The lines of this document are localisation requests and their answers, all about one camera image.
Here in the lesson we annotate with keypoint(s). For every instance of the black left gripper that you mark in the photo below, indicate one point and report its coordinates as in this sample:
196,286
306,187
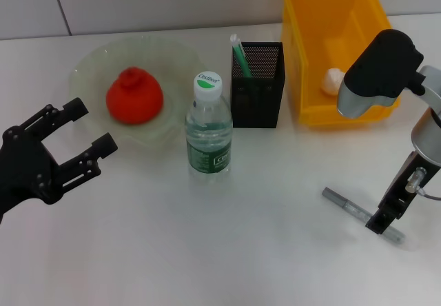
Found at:
20,168

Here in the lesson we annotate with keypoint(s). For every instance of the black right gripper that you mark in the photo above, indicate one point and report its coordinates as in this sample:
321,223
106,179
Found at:
403,189

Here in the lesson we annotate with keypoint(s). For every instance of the grey glitter pen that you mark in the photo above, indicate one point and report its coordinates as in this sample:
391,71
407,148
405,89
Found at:
344,204

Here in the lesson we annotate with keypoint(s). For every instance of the red-orange toy orange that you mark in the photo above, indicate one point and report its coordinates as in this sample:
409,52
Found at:
138,96

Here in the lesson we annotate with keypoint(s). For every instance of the clear water bottle green label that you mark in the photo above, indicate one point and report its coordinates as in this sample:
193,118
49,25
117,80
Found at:
208,140

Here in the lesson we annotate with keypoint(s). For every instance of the white paper ball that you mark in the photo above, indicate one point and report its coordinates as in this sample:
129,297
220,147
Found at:
330,82

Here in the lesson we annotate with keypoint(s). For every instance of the mint green pen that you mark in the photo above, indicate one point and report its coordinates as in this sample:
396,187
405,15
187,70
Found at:
243,59

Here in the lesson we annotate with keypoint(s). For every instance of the pale green glass fruit plate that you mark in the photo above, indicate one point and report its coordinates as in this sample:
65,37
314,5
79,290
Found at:
175,71

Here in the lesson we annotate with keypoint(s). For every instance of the black mesh pen holder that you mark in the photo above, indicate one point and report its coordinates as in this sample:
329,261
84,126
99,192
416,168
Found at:
256,106

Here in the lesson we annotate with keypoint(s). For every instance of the yellow plastic bin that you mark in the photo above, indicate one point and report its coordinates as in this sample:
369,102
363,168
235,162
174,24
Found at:
327,16

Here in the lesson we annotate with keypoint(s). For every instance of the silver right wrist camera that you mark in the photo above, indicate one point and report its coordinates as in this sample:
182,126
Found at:
382,68

